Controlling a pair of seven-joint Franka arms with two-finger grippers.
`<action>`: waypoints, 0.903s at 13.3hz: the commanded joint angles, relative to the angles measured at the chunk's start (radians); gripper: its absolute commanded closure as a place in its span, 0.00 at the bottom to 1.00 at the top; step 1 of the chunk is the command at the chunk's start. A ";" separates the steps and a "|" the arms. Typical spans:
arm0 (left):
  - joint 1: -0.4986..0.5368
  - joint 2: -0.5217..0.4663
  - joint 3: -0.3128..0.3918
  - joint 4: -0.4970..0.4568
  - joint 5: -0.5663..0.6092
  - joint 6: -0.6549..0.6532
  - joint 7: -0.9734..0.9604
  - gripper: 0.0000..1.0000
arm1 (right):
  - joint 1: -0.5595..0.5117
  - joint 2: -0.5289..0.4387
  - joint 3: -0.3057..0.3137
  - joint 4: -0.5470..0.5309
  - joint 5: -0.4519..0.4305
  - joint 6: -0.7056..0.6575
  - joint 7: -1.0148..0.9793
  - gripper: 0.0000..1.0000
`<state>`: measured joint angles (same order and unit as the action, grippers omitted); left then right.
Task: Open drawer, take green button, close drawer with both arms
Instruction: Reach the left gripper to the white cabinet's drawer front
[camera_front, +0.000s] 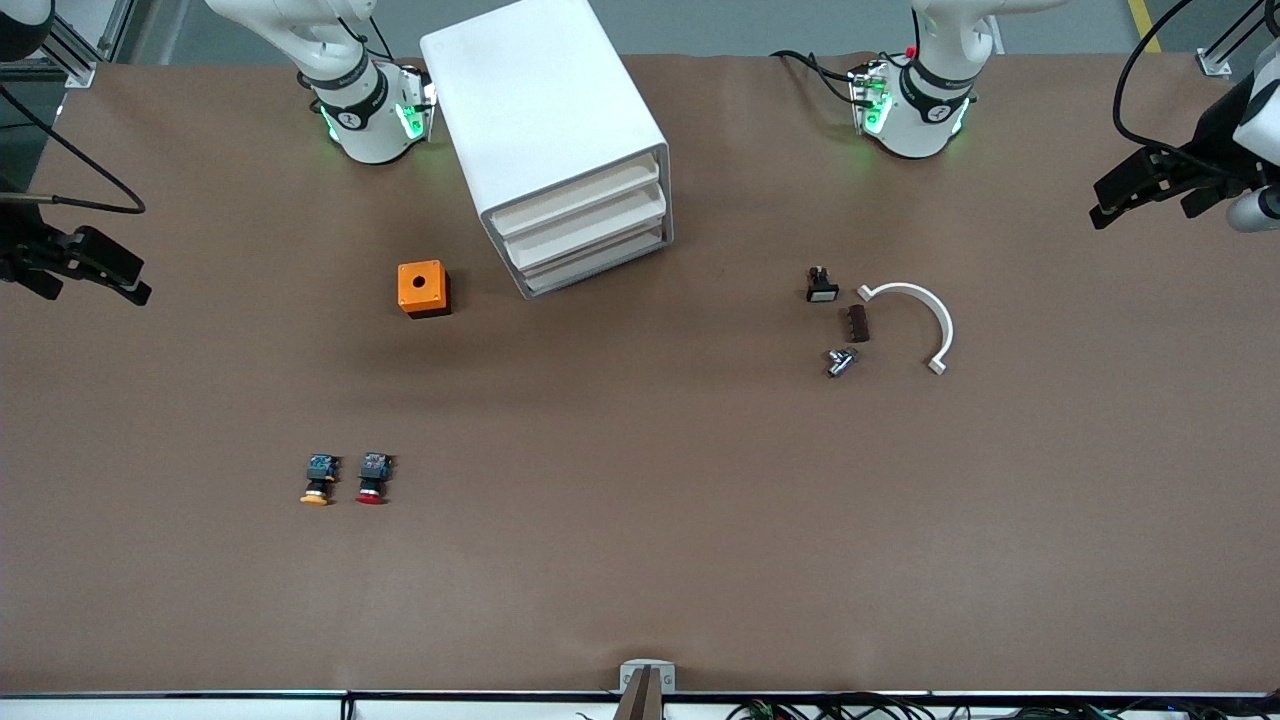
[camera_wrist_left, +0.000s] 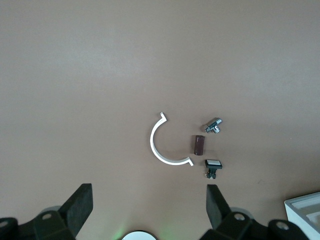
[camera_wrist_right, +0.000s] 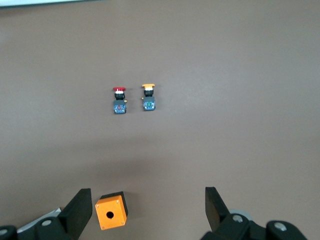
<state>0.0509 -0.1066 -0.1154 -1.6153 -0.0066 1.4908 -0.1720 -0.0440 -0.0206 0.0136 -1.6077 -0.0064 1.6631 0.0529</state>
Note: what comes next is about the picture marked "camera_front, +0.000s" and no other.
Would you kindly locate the white drawer cabinet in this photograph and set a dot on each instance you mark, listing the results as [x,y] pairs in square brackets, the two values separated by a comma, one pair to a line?
[530,100]

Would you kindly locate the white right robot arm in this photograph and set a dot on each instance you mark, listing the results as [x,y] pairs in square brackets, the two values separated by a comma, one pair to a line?
[370,120]

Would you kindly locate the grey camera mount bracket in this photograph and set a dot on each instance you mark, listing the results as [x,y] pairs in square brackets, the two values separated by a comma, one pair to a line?
[647,678]

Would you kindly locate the yellow mushroom push button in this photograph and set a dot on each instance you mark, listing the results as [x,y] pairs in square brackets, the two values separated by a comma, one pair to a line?
[319,480]

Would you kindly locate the brown terminal block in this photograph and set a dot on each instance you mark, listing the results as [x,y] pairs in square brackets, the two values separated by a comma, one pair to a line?
[859,324]

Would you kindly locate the small black white button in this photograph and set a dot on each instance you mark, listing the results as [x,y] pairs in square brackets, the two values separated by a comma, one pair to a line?
[821,286]

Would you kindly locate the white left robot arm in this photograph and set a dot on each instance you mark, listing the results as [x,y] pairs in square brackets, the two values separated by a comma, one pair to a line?
[920,110]

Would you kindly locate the white plastic drawer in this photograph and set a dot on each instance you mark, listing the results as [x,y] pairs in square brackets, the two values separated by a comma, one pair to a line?
[600,262]
[575,195]
[590,228]

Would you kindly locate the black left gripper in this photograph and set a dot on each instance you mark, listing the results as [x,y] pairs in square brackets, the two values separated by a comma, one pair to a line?
[1214,131]

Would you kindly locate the aluminium frame profile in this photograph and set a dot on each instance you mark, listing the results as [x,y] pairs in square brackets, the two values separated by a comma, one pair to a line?
[75,55]
[1222,55]

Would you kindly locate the white curved plastic bracket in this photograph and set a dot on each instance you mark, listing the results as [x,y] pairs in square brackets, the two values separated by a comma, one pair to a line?
[935,310]

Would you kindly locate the red mushroom push button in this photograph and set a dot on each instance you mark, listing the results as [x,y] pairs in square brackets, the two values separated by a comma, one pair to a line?
[373,478]

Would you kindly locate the silver metal fitting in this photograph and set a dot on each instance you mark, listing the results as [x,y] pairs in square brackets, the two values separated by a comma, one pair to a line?
[841,361]

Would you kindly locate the orange push button box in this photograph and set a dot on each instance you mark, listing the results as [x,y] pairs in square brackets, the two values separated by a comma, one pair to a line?
[420,285]

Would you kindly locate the white table edge rail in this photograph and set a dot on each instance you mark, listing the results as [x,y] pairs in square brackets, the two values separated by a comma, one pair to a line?
[200,706]

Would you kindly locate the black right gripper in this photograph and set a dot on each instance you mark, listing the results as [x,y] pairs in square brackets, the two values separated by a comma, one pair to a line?
[18,243]

